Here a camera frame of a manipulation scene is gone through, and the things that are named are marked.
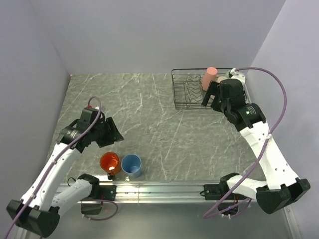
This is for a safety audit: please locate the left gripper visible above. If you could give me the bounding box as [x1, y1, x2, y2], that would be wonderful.
[91, 117, 124, 147]

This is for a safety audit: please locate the salmon pink plastic cup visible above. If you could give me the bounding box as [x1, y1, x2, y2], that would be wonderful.
[201, 67, 218, 91]

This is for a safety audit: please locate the beige plastic cup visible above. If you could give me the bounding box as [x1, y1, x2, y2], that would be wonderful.
[211, 76, 228, 99]

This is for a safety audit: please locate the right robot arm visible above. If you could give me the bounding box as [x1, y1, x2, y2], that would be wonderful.
[202, 78, 311, 214]

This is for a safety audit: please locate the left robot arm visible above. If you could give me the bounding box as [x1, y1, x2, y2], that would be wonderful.
[6, 107, 124, 238]

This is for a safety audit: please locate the orange glass mug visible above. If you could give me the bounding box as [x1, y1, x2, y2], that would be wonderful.
[100, 152, 122, 180]

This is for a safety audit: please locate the blue plastic cup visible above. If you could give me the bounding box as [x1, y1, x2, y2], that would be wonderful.
[121, 154, 142, 178]

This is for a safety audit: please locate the black wire dish rack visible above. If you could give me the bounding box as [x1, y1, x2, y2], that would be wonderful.
[171, 68, 251, 111]

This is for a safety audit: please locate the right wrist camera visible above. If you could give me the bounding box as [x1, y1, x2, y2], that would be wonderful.
[228, 68, 246, 85]

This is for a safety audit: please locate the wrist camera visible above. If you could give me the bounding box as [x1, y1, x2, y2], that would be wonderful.
[86, 106, 105, 113]
[228, 68, 246, 85]

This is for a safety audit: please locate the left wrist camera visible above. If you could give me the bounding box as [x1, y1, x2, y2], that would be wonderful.
[86, 106, 105, 113]

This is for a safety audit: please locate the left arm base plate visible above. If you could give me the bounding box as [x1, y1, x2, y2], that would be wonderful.
[78, 186, 117, 218]

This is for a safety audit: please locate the aluminium mounting rail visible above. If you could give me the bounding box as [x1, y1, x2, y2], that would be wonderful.
[27, 180, 291, 205]

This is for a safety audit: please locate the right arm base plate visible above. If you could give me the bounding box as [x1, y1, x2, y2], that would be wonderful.
[203, 183, 249, 216]

